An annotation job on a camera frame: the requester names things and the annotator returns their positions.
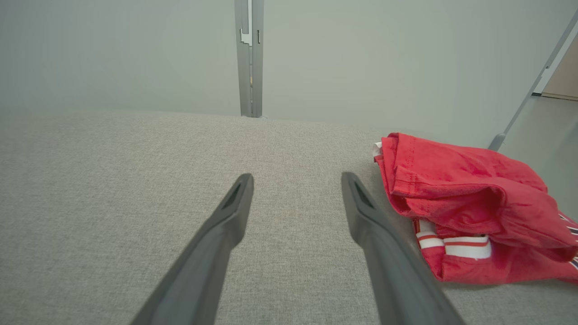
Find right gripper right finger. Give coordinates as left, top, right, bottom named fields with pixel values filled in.
left=341, top=172, right=466, bottom=325

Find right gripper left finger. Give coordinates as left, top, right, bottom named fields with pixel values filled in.
left=130, top=173, right=255, bottom=325

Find red t-shirt with white sleeves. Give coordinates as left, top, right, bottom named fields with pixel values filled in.
left=373, top=132, right=578, bottom=286

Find grey slanted metal leg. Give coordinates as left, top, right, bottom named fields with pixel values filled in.
left=488, top=9, right=578, bottom=152

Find grey partition post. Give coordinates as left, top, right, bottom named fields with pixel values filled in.
left=234, top=0, right=265, bottom=119

